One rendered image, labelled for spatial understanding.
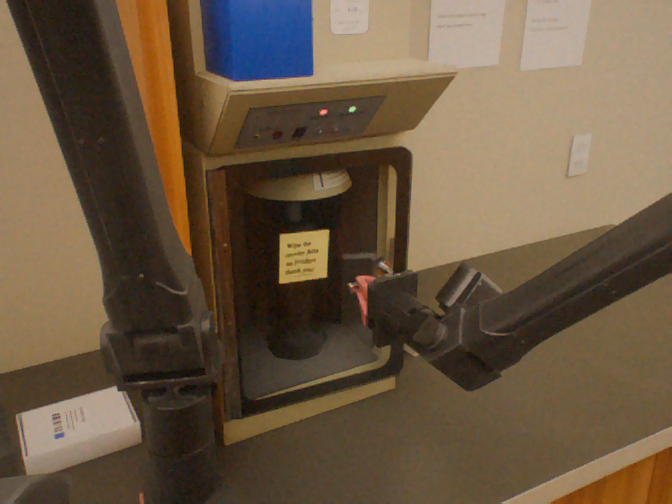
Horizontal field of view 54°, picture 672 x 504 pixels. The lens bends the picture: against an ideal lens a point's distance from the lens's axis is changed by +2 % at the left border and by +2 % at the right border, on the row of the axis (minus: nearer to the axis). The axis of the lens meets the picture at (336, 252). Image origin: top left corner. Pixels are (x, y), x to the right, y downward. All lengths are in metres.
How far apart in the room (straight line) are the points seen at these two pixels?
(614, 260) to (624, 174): 1.50
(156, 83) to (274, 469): 0.58
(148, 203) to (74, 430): 0.70
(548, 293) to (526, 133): 1.15
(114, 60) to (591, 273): 0.46
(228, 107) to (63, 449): 0.58
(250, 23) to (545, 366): 0.85
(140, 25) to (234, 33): 0.10
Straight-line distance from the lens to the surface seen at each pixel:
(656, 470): 1.34
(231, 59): 0.76
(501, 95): 1.72
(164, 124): 0.76
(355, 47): 0.94
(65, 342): 1.41
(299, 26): 0.78
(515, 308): 0.70
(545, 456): 1.10
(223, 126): 0.80
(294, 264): 0.95
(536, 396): 1.23
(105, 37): 0.41
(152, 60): 0.74
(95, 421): 1.12
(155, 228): 0.46
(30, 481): 0.21
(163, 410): 0.56
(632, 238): 0.66
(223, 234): 0.90
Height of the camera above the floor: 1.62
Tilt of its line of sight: 23 degrees down
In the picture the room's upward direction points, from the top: straight up
